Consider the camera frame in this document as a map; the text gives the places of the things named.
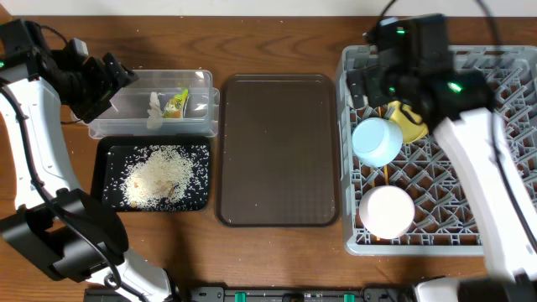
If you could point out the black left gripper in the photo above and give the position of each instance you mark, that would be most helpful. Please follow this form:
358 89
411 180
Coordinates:
105 89

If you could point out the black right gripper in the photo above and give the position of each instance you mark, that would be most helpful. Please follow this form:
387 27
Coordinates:
373 84

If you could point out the white tissue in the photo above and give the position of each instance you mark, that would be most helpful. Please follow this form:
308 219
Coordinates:
156 115

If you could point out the green yellow snack wrapper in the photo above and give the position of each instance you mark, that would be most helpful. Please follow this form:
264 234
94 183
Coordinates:
175 107

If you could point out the light blue bowl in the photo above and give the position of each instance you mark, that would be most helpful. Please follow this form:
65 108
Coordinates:
376 142

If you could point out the yellow plate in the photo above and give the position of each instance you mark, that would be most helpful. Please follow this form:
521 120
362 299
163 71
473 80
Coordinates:
407 120

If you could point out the pink bowl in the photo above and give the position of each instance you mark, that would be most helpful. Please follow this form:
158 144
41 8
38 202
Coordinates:
386 211

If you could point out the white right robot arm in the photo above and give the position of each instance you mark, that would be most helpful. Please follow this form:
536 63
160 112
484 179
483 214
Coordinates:
501 208

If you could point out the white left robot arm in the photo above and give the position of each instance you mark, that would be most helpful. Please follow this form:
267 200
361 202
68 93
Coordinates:
59 228

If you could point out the rice food waste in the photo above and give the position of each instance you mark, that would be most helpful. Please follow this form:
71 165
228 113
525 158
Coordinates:
157 176

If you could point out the grey dishwasher rack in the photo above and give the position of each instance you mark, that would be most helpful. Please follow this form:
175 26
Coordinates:
443 224

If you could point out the clear plastic bin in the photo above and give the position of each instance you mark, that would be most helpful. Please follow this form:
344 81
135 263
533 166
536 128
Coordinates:
162 102

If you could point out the brown plastic serving tray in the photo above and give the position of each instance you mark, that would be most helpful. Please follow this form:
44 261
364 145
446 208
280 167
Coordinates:
279 152

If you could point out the black plastic bin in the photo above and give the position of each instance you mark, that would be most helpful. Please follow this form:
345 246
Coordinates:
98 176

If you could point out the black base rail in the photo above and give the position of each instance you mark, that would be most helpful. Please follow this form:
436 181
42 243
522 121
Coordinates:
371 294

